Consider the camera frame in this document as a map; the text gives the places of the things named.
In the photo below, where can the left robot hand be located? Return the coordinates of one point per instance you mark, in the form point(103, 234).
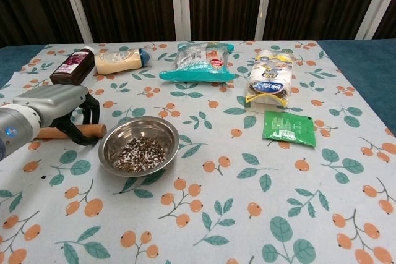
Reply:
point(55, 103)

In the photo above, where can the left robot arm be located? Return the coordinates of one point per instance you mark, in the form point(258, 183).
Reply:
point(15, 128)

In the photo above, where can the stainless steel bowl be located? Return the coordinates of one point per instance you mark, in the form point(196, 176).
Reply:
point(139, 126)

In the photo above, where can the dark purple juice bottle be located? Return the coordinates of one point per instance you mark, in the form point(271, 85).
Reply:
point(72, 69)

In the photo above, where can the cream sauce squeeze bottle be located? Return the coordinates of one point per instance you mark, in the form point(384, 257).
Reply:
point(117, 61)

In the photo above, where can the teal clear snack bag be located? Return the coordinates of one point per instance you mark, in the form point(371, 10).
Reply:
point(198, 63)

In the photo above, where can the floral fruit print tablecloth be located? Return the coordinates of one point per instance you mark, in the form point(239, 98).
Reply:
point(216, 214)

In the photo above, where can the pack of white rolls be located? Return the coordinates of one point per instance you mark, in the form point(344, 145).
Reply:
point(270, 75)

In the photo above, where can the green sachet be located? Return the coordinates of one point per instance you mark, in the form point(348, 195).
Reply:
point(287, 128)

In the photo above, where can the white partition post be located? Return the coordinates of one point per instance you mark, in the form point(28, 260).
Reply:
point(181, 4)
point(265, 4)
point(75, 4)
point(378, 5)

